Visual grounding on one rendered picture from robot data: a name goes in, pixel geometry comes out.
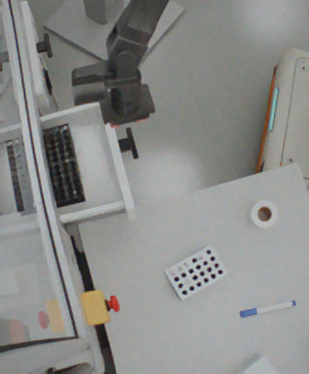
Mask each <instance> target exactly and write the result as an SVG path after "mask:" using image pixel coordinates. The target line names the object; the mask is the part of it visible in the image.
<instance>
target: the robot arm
mask: <svg viewBox="0 0 309 374"><path fill-rule="evenodd" d="M169 1H170V0H131V1H130V3H129V4H128V6H127V7H126V8H125V9H124V10H123V11H122V12H121V14H120V16H119V18H118V21H117V23H116V22H115V23H114V25H113V26H112V29H111V31H110V33H109V35H108V37H107V40H106V45H107V48H106V50H107V55H108V60H102V61H99V62H97V63H96V64H91V65H87V66H82V67H77V68H74V69H73V70H72V81H71V83H72V89H73V90H72V91H73V94H74V100H73V101H74V105H75V106H82V105H88V104H95V103H96V102H98V103H99V106H100V109H101V114H102V118H103V122H104V124H105V125H108V123H109V126H110V127H111V128H112V129H113V128H120V125H124V123H128V122H133V121H134V122H135V123H137V122H140V121H144V120H148V119H149V118H150V113H153V114H154V113H155V104H154V101H153V98H152V95H151V92H150V88H149V85H148V84H147V83H144V84H143V76H142V73H141V71H140V70H138V69H137V68H136V67H137V66H139V64H140V63H141V61H142V59H143V57H144V55H145V54H146V52H147V50H148V48H149V46H148V43H149V41H150V39H151V38H152V37H153V35H154V33H155V30H156V27H157V23H158V21H159V20H160V17H161V16H162V14H163V13H164V11H165V9H166V7H167V5H168V3H169ZM108 89H110V91H109V92H108Z"/></svg>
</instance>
